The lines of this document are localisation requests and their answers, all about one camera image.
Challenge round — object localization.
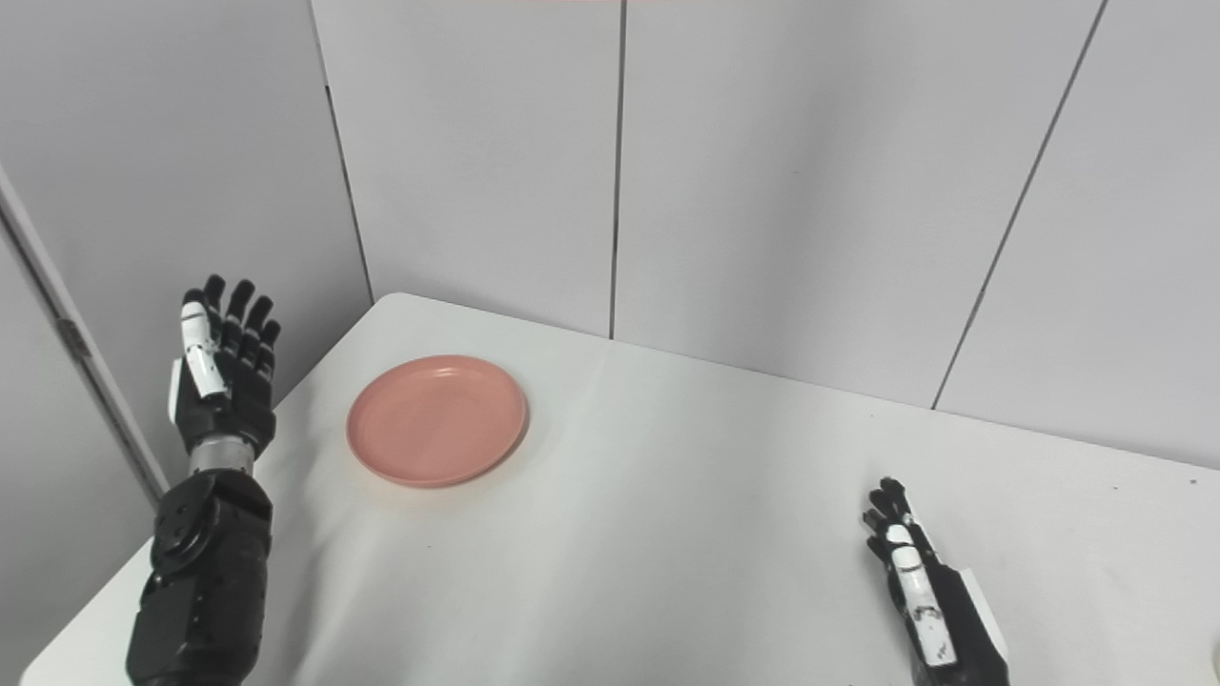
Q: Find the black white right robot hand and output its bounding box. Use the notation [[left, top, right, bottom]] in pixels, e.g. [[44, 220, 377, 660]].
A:
[[863, 477, 1011, 686]]

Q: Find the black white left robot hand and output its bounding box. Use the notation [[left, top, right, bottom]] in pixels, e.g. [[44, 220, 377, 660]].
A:
[[169, 274, 283, 456]]

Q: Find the pink round plate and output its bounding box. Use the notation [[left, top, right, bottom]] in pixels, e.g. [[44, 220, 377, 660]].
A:
[[346, 355, 529, 490]]

